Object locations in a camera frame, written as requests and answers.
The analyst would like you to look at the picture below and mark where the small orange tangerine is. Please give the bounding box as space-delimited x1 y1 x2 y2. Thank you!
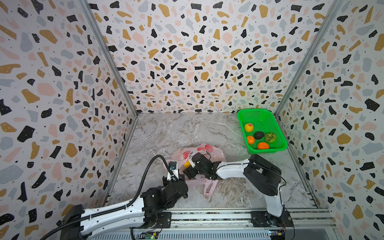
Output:
246 136 255 146

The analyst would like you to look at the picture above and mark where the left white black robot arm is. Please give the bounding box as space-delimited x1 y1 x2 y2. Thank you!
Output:
60 174 188 240

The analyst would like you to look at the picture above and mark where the dark avocado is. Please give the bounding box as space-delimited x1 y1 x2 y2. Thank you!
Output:
254 131 265 140

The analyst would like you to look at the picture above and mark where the orange fruit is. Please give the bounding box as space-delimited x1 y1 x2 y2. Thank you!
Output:
257 142 270 150

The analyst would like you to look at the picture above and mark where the pink plastic bag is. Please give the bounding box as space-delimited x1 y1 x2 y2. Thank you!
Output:
167 144 226 197

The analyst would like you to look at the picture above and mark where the green lime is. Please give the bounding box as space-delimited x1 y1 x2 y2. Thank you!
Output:
265 133 277 144

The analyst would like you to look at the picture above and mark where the yellow red peach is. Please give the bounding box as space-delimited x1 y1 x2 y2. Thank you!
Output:
244 123 254 133

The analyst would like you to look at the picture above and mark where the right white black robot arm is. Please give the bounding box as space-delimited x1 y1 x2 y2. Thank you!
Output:
183 153 285 227

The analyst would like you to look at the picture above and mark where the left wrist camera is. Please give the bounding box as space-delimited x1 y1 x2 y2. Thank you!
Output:
167 161 179 181

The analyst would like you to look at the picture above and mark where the small circuit board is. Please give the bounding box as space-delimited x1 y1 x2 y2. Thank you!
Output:
139 231 160 240
269 230 286 240

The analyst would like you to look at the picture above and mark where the left black corrugated cable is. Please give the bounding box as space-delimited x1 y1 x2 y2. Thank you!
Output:
38 154 175 240

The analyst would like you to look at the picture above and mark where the green plastic basket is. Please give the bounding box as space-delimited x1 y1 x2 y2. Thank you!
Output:
237 109 288 154

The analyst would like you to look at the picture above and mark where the yellow lemon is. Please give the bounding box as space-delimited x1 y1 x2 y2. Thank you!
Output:
184 161 191 169

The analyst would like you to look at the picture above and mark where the small circuit board right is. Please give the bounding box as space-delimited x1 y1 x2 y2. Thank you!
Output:
269 230 286 240

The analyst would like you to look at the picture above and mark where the small circuit board left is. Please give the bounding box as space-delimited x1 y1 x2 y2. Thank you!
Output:
139 231 160 240

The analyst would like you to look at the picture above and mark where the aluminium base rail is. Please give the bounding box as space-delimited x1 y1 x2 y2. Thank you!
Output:
96 209 342 240

